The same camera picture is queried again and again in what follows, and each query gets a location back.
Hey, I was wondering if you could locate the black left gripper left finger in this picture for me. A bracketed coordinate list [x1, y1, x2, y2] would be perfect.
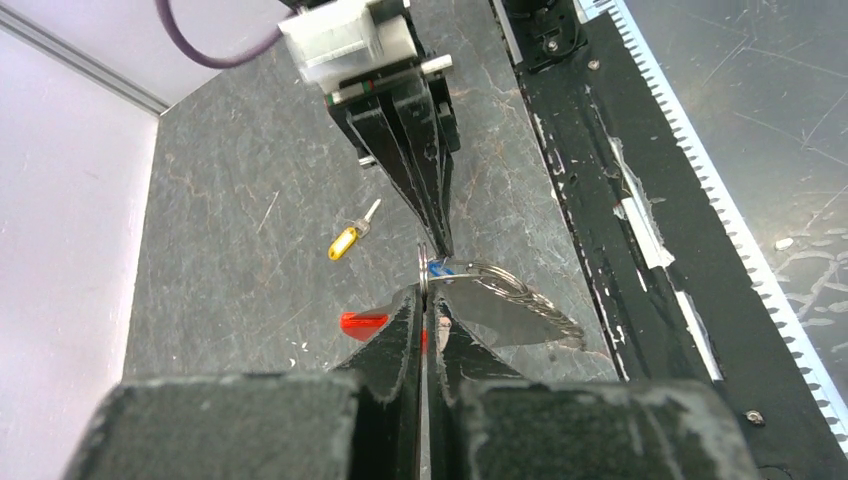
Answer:
[65, 286, 423, 479]

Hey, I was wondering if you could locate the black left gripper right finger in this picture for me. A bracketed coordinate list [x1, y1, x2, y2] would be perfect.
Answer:
[425, 291, 758, 479]

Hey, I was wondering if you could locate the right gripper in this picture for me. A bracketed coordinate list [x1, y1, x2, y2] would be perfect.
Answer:
[326, 1, 460, 258]

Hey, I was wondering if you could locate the red key tag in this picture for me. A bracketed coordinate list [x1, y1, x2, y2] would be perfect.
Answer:
[339, 309, 429, 356]

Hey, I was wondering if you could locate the silver key on yellow tag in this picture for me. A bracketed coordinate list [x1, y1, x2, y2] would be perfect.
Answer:
[353, 198, 382, 238]

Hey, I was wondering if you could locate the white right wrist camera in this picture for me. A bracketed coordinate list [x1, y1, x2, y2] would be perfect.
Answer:
[278, 0, 419, 93]

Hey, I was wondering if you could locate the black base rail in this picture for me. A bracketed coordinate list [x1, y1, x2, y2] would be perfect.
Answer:
[493, 1, 847, 479]

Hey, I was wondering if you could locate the white toothed cable duct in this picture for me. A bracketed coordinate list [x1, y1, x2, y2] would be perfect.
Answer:
[574, 1, 847, 451]

